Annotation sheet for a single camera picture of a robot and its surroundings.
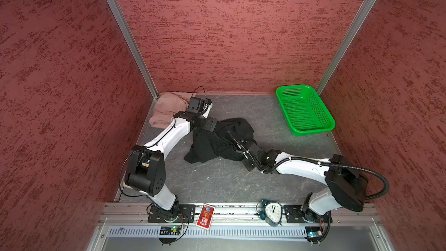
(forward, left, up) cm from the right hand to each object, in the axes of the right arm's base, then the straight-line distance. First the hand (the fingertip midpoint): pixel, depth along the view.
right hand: (246, 160), depth 87 cm
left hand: (+17, +20, +10) cm, 28 cm away
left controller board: (-29, +36, -6) cm, 47 cm away
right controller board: (-31, -26, -5) cm, 41 cm away
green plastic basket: (+38, -44, -7) cm, 59 cm away
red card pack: (-24, +20, -1) cm, 31 cm away
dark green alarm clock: (-23, -8, +1) cm, 25 cm away
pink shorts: (+39, +49, 0) cm, 63 cm away
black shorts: (+6, +19, +6) cm, 21 cm away
